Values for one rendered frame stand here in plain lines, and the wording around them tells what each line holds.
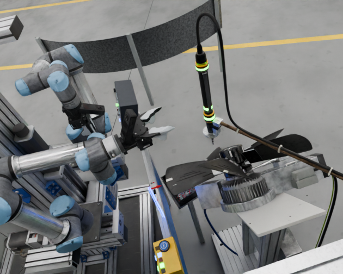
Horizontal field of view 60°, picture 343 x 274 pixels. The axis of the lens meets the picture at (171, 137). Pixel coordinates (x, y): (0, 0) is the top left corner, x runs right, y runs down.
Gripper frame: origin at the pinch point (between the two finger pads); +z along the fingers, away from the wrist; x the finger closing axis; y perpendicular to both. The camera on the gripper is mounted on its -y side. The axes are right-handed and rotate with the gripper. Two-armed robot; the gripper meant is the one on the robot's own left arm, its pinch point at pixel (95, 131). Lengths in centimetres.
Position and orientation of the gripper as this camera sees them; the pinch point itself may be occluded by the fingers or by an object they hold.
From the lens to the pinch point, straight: 147.4
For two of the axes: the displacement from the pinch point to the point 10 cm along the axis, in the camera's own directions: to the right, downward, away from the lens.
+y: -9.5, 3.2, -0.2
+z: 1.9, 6.2, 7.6
